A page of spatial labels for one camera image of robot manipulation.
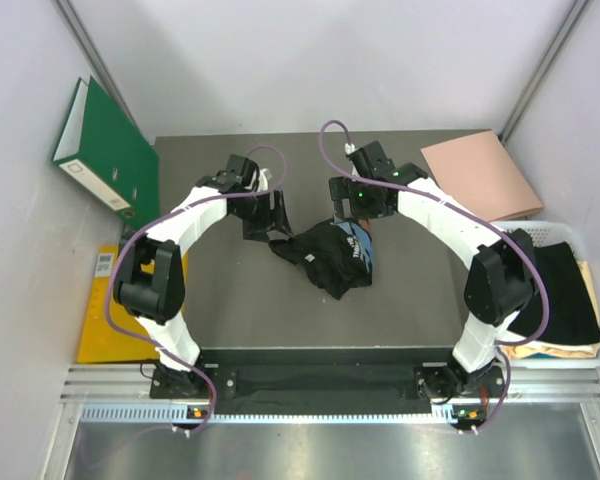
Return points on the green lever arch binder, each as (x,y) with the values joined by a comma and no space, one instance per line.
(104,152)

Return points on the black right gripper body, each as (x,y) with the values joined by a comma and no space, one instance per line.
(363,203)

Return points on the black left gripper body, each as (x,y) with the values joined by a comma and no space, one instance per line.
(255,207)

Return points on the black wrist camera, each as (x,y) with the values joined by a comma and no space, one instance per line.
(371,162)
(242,170)

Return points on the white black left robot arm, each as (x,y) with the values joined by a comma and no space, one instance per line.
(150,281)

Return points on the pink paper folder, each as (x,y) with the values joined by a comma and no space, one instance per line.
(480,174)

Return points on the folded black t-shirt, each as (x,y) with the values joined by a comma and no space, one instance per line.
(572,320)

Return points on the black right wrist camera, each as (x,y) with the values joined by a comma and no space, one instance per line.
(371,162)

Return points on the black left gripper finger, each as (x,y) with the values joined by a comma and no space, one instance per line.
(279,221)
(257,231)

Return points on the white plastic basket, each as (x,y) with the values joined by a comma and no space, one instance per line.
(545,233)

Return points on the black printed t-shirt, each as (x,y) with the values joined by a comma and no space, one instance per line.
(336,255)

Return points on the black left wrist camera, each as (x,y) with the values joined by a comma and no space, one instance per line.
(242,170)

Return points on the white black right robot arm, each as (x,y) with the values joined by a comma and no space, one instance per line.
(502,275)

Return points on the grey slotted cable duct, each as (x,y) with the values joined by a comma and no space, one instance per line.
(188,414)

